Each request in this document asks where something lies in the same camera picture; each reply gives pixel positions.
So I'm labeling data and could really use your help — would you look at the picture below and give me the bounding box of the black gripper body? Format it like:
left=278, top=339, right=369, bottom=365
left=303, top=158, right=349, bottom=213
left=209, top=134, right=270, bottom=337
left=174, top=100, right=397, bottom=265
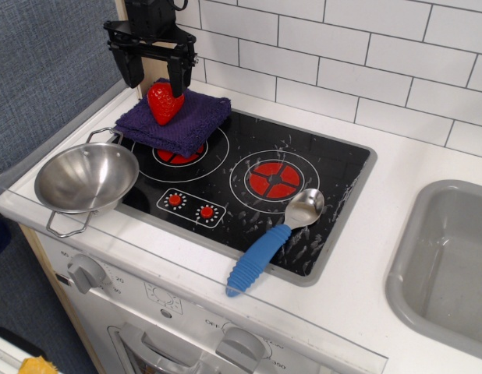
left=104, top=1, right=197, bottom=66

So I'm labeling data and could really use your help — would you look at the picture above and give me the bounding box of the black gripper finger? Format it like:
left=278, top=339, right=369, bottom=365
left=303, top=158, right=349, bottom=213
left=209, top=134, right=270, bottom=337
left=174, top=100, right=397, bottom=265
left=167, top=57, right=192, bottom=97
left=110, top=46, right=144, bottom=88

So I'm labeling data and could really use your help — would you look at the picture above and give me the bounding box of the red toy strawberry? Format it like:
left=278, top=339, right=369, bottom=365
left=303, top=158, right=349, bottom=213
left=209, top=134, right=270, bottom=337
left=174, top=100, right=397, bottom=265
left=147, top=82, right=185, bottom=125

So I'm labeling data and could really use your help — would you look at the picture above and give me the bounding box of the purple knitted cloth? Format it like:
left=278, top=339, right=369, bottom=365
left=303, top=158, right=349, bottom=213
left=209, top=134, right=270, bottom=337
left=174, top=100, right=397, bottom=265
left=115, top=89, right=231, bottom=157

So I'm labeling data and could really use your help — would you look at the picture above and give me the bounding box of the black toy stovetop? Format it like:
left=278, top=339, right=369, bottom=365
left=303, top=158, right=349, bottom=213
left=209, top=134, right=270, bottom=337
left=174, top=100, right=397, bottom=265
left=120, top=112, right=377, bottom=287

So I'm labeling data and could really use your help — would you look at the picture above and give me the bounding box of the grey left oven knob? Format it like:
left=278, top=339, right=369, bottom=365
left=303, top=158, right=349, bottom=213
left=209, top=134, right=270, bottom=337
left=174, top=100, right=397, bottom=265
left=68, top=254, right=106, bottom=295

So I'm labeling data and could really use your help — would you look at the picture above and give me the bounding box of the grey oven knob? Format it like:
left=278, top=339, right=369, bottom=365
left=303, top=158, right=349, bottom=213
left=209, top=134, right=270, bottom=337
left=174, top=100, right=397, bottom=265
left=215, top=327, right=267, bottom=373
left=68, top=254, right=106, bottom=295

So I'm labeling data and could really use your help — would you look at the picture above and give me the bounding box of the grey right oven knob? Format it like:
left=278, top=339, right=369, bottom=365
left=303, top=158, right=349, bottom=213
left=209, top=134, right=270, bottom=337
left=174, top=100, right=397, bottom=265
left=215, top=327, right=267, bottom=373

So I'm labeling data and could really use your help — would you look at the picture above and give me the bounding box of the yellow object at corner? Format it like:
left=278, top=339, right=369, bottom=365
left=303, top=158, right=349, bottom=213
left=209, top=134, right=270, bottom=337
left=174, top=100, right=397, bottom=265
left=18, top=356, right=59, bottom=374

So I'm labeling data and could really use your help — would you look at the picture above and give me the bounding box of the grey toy sink basin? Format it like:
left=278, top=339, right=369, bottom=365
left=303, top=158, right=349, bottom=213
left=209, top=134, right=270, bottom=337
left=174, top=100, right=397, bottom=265
left=386, top=180, right=482, bottom=359

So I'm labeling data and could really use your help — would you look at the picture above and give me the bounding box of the steel bowl with handles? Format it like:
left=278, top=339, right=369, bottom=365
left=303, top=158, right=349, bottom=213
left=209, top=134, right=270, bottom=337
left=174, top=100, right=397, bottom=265
left=34, top=127, right=140, bottom=238

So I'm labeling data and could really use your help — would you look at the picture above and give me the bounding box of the blue handled metal spoon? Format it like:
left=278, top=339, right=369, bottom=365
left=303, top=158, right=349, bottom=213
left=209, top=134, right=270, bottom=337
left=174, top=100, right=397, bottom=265
left=225, top=189, right=324, bottom=297

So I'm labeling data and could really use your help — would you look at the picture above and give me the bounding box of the oven door with handle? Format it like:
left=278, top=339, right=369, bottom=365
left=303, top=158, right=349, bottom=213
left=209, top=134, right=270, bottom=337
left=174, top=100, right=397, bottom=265
left=108, top=323, right=277, bottom=373

